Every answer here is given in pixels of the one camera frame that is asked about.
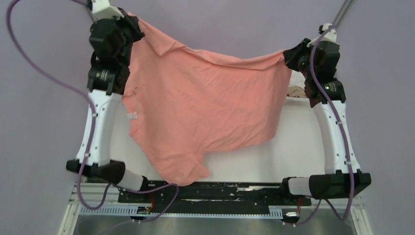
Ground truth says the salmon pink t-shirt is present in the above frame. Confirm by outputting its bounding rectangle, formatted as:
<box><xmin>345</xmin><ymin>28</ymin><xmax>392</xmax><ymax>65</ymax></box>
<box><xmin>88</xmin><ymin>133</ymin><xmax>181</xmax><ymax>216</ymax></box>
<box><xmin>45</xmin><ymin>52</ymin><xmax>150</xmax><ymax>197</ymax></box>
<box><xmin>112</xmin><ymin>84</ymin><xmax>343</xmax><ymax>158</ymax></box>
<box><xmin>122</xmin><ymin>20</ymin><xmax>292</xmax><ymax>186</ymax></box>

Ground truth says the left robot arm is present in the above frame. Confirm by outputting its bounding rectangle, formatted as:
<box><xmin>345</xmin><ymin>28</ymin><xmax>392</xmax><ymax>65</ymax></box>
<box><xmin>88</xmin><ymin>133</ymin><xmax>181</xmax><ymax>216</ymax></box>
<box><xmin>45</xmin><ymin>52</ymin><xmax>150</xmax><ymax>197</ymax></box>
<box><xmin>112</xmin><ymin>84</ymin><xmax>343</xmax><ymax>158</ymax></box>
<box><xmin>66</xmin><ymin>16</ymin><xmax>150</xmax><ymax>203</ymax></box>

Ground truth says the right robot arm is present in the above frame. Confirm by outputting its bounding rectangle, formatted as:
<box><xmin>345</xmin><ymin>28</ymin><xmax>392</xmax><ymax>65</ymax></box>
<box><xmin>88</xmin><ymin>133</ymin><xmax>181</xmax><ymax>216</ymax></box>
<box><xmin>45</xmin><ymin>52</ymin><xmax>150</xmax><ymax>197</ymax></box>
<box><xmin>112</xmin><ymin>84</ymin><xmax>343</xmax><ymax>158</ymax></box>
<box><xmin>279</xmin><ymin>38</ymin><xmax>371</xmax><ymax>205</ymax></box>

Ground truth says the white crumpled t-shirt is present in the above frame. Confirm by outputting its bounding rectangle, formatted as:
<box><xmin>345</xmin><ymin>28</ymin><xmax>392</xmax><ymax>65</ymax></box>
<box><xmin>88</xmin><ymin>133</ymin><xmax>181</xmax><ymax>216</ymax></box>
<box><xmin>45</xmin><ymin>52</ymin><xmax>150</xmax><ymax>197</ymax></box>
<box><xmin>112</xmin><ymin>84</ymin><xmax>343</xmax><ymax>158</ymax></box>
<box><xmin>289</xmin><ymin>70</ymin><xmax>305</xmax><ymax>89</ymax></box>

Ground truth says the beige crumpled t-shirt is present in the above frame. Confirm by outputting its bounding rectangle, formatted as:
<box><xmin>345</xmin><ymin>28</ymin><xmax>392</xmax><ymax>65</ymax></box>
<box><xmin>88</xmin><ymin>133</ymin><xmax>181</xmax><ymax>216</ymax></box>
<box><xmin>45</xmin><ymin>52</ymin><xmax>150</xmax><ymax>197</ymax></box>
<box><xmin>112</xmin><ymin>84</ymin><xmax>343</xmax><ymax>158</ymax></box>
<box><xmin>287</xmin><ymin>86</ymin><xmax>307</xmax><ymax>98</ymax></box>

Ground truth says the white plastic laundry basket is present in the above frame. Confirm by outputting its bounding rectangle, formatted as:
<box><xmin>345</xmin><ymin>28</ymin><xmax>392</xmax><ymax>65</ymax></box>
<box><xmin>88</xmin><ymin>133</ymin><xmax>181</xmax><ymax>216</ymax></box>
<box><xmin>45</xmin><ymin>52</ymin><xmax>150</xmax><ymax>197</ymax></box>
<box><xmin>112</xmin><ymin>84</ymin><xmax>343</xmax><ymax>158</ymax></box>
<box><xmin>285</xmin><ymin>96</ymin><xmax>309</xmax><ymax>105</ymax></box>

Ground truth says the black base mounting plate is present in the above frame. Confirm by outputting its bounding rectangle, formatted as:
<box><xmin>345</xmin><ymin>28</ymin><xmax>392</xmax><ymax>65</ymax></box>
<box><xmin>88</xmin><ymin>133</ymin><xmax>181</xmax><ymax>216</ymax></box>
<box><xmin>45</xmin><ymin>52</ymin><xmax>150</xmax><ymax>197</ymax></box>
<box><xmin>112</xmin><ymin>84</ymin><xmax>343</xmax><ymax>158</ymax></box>
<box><xmin>118</xmin><ymin>181</ymin><xmax>311</xmax><ymax>214</ymax></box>

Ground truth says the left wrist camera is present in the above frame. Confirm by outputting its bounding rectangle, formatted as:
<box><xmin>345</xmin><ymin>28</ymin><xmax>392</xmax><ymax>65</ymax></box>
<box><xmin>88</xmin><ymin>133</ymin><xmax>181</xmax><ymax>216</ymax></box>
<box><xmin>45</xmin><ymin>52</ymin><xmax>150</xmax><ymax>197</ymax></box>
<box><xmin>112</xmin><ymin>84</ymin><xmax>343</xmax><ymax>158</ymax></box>
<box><xmin>86</xmin><ymin>0</ymin><xmax>125</xmax><ymax>20</ymax></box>

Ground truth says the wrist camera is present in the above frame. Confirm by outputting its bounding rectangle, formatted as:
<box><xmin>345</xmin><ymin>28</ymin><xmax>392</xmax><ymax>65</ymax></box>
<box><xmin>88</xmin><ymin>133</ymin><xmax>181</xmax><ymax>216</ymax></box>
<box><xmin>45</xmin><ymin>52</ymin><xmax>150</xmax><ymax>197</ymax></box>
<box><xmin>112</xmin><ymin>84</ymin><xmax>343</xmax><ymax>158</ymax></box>
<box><xmin>86</xmin><ymin>0</ymin><xmax>125</xmax><ymax>20</ymax></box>
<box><xmin>307</xmin><ymin>23</ymin><xmax>337</xmax><ymax>48</ymax></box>

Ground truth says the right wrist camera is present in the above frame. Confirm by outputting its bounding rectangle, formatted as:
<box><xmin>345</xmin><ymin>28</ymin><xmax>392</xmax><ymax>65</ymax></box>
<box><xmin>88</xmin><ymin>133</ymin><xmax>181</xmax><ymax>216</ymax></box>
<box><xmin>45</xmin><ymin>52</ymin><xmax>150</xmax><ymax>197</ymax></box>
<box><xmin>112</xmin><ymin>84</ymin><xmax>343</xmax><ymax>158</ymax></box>
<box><xmin>307</xmin><ymin>23</ymin><xmax>337</xmax><ymax>48</ymax></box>

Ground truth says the white slotted cable duct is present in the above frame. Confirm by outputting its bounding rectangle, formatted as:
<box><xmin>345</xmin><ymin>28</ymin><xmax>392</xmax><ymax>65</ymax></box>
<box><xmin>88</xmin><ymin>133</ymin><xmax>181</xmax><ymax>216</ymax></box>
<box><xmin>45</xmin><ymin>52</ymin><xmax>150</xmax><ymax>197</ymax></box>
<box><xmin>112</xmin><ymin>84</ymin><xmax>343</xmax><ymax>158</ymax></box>
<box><xmin>79</xmin><ymin>205</ymin><xmax>283</xmax><ymax>219</ymax></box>

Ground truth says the aluminium frame rail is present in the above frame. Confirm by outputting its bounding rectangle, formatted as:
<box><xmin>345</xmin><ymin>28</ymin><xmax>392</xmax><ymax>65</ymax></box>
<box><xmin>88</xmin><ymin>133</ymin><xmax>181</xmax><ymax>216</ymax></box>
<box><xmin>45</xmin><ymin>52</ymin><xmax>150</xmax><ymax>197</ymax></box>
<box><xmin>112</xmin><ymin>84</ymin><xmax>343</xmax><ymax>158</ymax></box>
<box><xmin>58</xmin><ymin>183</ymin><xmax>370</xmax><ymax>235</ymax></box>

